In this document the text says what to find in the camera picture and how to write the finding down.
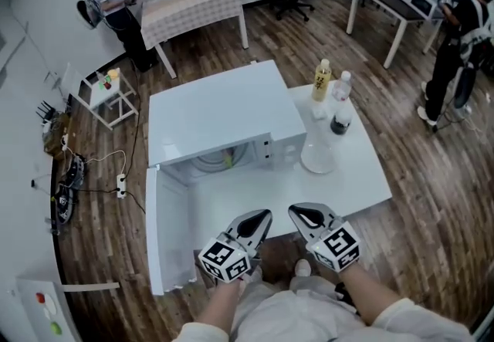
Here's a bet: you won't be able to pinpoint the black router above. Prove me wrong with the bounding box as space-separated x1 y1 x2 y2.
36 100 57 124

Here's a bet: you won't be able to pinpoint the clear water bottle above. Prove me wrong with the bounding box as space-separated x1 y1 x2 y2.
331 69 353 102

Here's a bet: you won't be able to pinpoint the yellow drink bottle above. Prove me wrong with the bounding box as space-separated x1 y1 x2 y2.
311 58 333 103

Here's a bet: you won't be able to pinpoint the black cable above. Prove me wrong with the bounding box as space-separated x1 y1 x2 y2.
76 62 147 214

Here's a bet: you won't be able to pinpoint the white cable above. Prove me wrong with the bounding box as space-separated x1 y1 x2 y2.
84 150 127 176

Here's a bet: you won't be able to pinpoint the spare gripper device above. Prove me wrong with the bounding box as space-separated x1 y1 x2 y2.
53 181 76 224
63 153 86 189

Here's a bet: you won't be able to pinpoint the purple eggplant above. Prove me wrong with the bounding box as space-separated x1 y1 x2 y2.
222 147 237 170

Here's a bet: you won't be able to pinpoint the pale wooden plank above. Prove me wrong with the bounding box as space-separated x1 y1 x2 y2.
61 282 120 293

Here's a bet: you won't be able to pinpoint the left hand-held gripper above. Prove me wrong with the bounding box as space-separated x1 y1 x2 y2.
198 208 273 283

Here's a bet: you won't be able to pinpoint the white side table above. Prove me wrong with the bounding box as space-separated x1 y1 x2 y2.
61 61 140 131

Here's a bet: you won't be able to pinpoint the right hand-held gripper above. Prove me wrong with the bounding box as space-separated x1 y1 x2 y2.
287 202 361 274

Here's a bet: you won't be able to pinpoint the brown cardboard box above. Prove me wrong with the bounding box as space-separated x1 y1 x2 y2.
42 112 73 158

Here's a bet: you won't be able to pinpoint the person's right forearm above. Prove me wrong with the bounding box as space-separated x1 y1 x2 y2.
341 262 474 342

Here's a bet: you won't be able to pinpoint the person's beige trousers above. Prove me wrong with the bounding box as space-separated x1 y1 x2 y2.
227 274 371 342

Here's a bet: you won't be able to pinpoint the dark liquid bottle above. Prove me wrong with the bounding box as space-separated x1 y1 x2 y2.
330 100 354 136

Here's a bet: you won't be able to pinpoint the white round plate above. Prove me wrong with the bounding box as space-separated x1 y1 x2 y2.
299 139 337 174

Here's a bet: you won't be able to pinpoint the white round dish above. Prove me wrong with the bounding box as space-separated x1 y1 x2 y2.
42 293 58 320

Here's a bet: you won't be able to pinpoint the white square table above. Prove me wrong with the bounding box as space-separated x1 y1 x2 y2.
187 83 394 252

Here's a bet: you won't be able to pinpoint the checkered cloth table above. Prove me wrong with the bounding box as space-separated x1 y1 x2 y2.
140 0 250 80

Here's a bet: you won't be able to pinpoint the person's white shoe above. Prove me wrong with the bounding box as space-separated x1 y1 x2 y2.
293 259 312 278
239 266 263 287

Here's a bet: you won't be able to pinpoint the black belt pouch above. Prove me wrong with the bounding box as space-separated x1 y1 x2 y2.
333 282 356 313

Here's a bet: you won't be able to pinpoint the person's left forearm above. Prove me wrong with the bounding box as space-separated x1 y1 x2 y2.
173 280 242 342

